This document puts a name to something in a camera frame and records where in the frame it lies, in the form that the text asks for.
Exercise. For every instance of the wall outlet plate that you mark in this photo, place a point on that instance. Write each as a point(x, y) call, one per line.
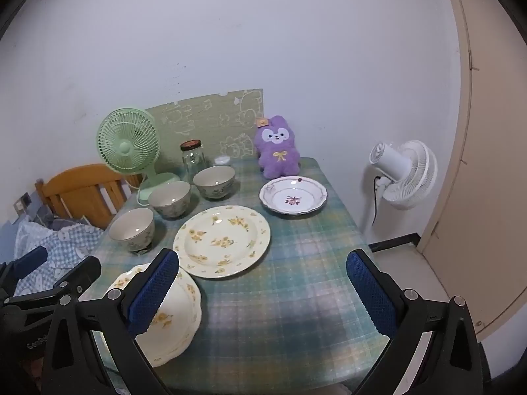
point(22, 204)

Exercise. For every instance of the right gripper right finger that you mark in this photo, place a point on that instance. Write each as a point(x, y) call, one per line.
point(452, 362)

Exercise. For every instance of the green cartoon wall mat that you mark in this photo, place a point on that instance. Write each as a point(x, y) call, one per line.
point(224, 123)

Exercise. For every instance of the beaded yellow flower plate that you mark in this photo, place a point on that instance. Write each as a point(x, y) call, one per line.
point(222, 241)

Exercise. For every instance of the floral ceramic bowl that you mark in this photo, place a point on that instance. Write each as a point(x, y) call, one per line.
point(134, 230)
point(171, 200)
point(215, 183)

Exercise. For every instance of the scalloped yellow flower plate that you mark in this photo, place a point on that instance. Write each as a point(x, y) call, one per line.
point(175, 323)

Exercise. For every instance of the wooden bed headboard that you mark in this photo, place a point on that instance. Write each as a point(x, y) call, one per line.
point(77, 193)

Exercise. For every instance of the purple plush bunny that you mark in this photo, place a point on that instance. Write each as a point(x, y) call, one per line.
point(275, 145)

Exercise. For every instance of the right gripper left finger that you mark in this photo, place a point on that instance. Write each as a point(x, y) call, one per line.
point(72, 363)

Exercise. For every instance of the green desk fan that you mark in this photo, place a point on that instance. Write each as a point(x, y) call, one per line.
point(129, 144)

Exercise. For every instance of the red pattern white plate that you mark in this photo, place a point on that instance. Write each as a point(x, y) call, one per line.
point(293, 195)

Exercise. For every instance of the glass jar black lid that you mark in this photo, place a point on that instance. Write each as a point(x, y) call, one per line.
point(193, 157)

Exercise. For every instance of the white standing fan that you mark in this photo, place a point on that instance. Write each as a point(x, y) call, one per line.
point(397, 188)

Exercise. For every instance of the blue checkered bedding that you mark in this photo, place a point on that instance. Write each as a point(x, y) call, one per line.
point(65, 249)

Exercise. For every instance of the beige door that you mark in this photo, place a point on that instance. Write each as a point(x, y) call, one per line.
point(475, 241)

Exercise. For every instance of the cotton swab container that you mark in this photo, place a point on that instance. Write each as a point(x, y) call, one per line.
point(222, 161)

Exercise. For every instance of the plaid tablecloth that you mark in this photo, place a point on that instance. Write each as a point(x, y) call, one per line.
point(290, 323)

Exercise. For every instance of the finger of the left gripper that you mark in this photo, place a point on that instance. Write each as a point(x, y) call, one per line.
point(61, 283)
point(29, 262)

